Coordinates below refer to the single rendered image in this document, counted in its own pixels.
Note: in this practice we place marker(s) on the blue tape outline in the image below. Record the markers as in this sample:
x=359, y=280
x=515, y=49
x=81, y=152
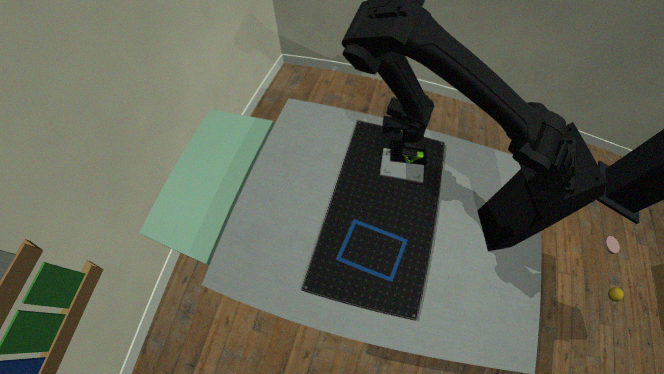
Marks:
x=366, y=269

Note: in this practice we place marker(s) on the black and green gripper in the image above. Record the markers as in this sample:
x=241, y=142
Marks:
x=419, y=144

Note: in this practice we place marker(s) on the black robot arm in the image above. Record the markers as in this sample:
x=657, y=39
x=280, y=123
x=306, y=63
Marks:
x=413, y=32

